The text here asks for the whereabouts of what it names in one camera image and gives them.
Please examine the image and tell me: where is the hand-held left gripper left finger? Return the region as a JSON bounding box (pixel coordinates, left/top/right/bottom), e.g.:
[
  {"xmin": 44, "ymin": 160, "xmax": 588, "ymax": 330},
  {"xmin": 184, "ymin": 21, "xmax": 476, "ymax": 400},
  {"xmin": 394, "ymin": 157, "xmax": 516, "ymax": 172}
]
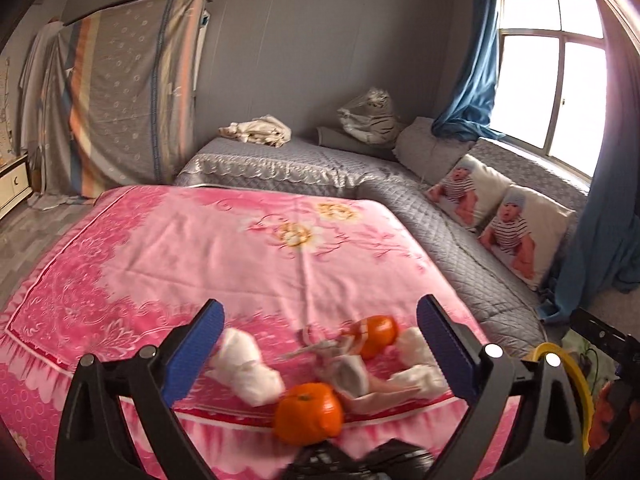
[{"xmin": 54, "ymin": 298, "xmax": 226, "ymax": 480}]

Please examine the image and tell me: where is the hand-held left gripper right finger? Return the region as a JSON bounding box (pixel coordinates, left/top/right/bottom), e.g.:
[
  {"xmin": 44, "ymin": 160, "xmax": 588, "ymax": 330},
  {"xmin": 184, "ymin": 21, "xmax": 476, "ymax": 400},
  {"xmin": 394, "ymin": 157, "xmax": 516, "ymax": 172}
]
[{"xmin": 416, "ymin": 294, "xmax": 587, "ymax": 480}]

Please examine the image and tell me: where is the yellow round bin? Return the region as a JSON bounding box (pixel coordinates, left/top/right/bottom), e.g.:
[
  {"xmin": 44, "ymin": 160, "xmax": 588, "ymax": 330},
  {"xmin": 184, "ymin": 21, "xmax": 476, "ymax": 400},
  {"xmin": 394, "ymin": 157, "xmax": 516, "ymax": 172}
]
[{"xmin": 534, "ymin": 342, "xmax": 596, "ymax": 456}]

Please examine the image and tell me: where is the orange fruit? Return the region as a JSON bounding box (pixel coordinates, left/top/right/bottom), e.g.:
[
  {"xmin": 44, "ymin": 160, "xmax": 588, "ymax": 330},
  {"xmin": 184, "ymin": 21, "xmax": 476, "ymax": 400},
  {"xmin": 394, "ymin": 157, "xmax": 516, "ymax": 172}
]
[
  {"xmin": 357, "ymin": 315, "xmax": 401, "ymax": 360},
  {"xmin": 274, "ymin": 382, "xmax": 346, "ymax": 446}
]

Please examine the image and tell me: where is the clear plastic wrap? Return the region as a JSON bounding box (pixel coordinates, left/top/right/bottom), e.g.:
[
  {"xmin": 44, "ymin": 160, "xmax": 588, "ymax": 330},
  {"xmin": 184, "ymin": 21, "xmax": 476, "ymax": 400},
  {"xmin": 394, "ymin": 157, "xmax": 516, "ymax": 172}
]
[{"xmin": 280, "ymin": 330, "xmax": 383, "ymax": 401}]

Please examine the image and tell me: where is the black plastic bag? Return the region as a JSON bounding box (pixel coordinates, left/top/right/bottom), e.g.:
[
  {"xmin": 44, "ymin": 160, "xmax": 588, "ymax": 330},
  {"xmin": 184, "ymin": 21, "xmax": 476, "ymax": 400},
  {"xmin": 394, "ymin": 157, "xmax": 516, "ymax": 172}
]
[{"xmin": 287, "ymin": 440, "xmax": 436, "ymax": 480}]

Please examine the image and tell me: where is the person's right hand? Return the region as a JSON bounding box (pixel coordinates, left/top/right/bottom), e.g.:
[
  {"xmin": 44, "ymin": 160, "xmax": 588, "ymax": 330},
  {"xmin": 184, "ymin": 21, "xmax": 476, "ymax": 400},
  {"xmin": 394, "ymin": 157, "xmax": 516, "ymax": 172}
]
[{"xmin": 592, "ymin": 380, "xmax": 619, "ymax": 448}]

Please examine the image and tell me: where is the pale green bag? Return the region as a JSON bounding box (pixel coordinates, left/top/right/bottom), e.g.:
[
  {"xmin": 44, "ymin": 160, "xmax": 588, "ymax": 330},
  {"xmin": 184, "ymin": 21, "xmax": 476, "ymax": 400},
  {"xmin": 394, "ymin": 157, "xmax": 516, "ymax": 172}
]
[{"xmin": 562, "ymin": 332, "xmax": 621, "ymax": 386}]

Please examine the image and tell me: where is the pink floral blanket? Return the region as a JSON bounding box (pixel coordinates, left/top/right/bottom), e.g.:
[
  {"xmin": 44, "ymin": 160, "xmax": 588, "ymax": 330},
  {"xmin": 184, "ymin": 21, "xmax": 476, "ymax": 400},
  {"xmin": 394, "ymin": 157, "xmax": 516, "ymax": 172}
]
[{"xmin": 0, "ymin": 185, "xmax": 521, "ymax": 480}]

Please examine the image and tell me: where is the baby print pillow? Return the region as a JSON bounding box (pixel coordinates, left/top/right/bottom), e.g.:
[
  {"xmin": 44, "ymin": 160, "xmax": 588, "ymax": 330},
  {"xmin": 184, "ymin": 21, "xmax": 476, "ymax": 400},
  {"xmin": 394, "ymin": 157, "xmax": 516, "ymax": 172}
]
[
  {"xmin": 479, "ymin": 185, "xmax": 578, "ymax": 291},
  {"xmin": 426, "ymin": 154, "xmax": 513, "ymax": 231}
]

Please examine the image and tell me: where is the dark blue curtain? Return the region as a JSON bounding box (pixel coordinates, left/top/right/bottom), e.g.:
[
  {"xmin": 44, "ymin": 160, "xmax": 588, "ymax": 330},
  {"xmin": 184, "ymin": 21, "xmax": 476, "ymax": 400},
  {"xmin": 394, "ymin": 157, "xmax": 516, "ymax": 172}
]
[{"xmin": 537, "ymin": 35, "xmax": 640, "ymax": 326}]

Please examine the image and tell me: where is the grey pillow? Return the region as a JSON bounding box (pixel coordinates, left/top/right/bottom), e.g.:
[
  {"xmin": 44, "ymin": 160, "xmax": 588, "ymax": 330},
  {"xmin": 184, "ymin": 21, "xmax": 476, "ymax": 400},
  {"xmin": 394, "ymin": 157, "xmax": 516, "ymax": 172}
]
[{"xmin": 395, "ymin": 116, "xmax": 476, "ymax": 186}]

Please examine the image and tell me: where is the flat grey cushion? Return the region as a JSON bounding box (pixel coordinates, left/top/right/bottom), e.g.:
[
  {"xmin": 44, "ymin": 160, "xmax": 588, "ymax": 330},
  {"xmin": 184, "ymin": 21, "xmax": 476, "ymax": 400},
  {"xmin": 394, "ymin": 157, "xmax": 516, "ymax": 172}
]
[{"xmin": 316, "ymin": 126, "xmax": 398, "ymax": 161}]

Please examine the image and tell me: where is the beige cloth pile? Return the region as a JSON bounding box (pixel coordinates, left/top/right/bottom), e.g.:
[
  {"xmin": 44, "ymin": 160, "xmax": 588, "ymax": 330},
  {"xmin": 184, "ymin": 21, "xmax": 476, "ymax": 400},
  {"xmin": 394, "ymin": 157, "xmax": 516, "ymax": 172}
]
[{"xmin": 218, "ymin": 115, "xmax": 292, "ymax": 148}]

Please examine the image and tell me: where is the plush tiger in plastic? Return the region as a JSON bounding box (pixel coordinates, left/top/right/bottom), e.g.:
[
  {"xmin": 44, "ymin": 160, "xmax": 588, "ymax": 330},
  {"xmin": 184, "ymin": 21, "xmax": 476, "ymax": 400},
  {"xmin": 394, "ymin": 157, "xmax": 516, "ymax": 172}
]
[{"xmin": 337, "ymin": 87, "xmax": 407, "ymax": 147}]

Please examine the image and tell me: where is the white low cabinet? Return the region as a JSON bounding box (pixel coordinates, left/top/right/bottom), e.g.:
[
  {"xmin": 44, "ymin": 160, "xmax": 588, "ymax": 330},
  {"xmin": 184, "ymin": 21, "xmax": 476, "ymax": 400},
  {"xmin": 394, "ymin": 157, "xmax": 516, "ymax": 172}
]
[{"xmin": 0, "ymin": 154, "xmax": 32, "ymax": 221}]

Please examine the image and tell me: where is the striped floral cloth cover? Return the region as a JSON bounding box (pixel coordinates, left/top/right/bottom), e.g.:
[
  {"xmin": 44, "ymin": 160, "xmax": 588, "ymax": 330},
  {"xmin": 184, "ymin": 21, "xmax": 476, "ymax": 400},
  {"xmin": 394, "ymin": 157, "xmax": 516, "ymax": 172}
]
[{"xmin": 37, "ymin": 0, "xmax": 213, "ymax": 206}]

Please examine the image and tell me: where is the light blue curtain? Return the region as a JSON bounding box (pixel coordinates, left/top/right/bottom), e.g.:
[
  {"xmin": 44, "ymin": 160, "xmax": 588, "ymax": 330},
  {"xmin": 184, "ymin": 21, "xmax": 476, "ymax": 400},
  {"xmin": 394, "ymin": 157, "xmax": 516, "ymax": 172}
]
[{"xmin": 432, "ymin": 0, "xmax": 506, "ymax": 141}]

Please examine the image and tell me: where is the window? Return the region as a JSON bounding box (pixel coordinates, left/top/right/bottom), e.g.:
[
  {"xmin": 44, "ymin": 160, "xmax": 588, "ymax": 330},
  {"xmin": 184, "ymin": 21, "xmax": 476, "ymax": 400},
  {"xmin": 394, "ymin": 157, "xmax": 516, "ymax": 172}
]
[{"xmin": 492, "ymin": 0, "xmax": 613, "ymax": 176}]

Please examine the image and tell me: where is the white hanging cloth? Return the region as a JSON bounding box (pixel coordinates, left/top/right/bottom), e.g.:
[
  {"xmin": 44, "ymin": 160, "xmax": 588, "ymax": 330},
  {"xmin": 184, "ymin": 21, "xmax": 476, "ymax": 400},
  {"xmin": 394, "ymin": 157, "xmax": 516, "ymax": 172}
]
[{"xmin": 19, "ymin": 20, "xmax": 63, "ymax": 156}]

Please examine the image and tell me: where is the cartoon print wall sheet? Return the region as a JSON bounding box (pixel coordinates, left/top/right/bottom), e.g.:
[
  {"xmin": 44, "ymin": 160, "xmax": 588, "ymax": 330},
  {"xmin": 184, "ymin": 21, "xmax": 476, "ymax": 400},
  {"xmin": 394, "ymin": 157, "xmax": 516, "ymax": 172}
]
[{"xmin": 0, "ymin": 57, "xmax": 13, "ymax": 161}]

